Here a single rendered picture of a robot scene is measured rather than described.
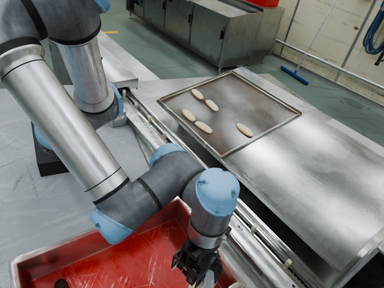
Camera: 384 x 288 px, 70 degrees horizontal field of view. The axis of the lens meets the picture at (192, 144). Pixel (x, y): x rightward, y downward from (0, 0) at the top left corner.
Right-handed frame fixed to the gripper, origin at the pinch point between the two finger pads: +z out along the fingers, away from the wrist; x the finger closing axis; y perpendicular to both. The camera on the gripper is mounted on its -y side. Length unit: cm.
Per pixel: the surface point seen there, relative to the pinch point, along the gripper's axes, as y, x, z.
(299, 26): -446, -139, 30
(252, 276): -15.2, 10.5, 8.9
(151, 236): -3.4, -19.6, 8.5
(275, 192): -43.2, 1.6, 1.5
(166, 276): 2.3, -7.7, 8.5
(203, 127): -54, -40, 0
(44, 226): 16.8, -45.4, 8.8
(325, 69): -428, -71, 74
